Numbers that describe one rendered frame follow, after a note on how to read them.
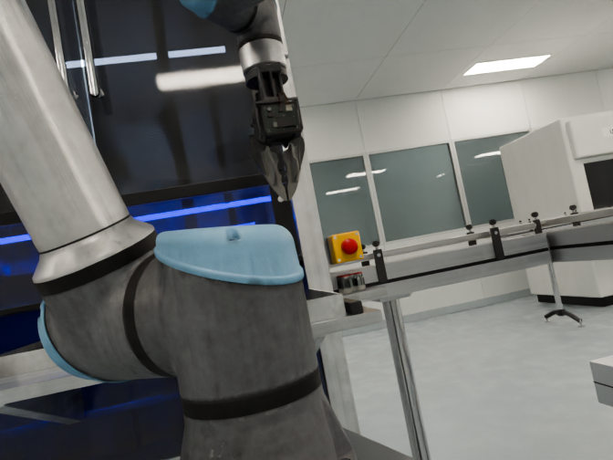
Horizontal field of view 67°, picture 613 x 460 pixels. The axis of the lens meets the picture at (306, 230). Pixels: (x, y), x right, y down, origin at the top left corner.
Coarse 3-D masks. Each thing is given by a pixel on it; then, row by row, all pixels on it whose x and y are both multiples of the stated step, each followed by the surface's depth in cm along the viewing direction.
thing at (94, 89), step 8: (80, 0) 105; (80, 8) 105; (80, 16) 105; (80, 24) 105; (80, 32) 105; (88, 32) 105; (88, 40) 105; (88, 48) 105; (88, 56) 104; (88, 64) 104; (88, 72) 104; (96, 72) 105; (88, 80) 104; (96, 80) 105; (96, 88) 104; (96, 96) 105
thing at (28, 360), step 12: (24, 348) 93; (36, 348) 98; (0, 360) 77; (12, 360) 78; (24, 360) 78; (36, 360) 78; (48, 360) 79; (0, 372) 77; (12, 372) 78; (24, 372) 78
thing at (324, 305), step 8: (312, 296) 105; (320, 296) 94; (328, 296) 76; (336, 296) 76; (312, 304) 75; (320, 304) 76; (328, 304) 76; (336, 304) 76; (344, 304) 76; (312, 312) 75; (320, 312) 75; (328, 312) 76; (336, 312) 76; (344, 312) 76; (312, 320) 75
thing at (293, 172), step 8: (288, 152) 78; (296, 152) 78; (288, 160) 78; (296, 160) 74; (288, 168) 78; (296, 168) 74; (288, 176) 78; (296, 176) 76; (288, 184) 78; (296, 184) 78; (288, 192) 77; (288, 200) 77
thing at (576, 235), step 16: (576, 208) 144; (608, 208) 119; (544, 224) 142; (560, 224) 137; (576, 224) 144; (592, 224) 136; (608, 224) 116; (560, 240) 134; (576, 240) 128; (592, 240) 122; (608, 240) 117; (560, 256) 135; (576, 256) 129; (592, 256) 123; (608, 256) 118
